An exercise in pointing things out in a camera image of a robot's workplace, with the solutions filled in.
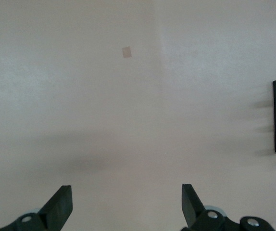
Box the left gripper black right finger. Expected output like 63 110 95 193
181 184 276 231

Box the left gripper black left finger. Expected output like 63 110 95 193
0 185 73 231

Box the small brown tape square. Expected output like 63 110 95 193
122 46 133 59

